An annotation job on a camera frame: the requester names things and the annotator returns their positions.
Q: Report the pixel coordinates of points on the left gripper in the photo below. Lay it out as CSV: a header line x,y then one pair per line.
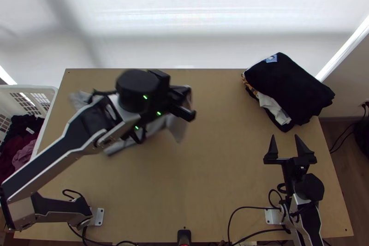
x,y
178,99

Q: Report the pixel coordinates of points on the white laundry basket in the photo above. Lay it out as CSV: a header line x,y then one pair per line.
x,y
43,91

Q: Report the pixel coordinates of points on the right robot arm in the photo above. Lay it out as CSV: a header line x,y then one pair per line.
x,y
311,188

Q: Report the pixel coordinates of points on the grey t-shirt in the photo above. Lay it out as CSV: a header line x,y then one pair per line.
x,y
180,127

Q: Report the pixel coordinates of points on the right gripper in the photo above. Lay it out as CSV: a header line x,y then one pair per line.
x,y
294,168

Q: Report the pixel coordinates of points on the heap of clothes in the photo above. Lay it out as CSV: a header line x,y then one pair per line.
x,y
17,142

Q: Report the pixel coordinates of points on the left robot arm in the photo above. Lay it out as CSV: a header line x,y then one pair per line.
x,y
57,148

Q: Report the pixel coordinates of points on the pile of folded clothes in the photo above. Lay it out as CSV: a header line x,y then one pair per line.
x,y
288,90

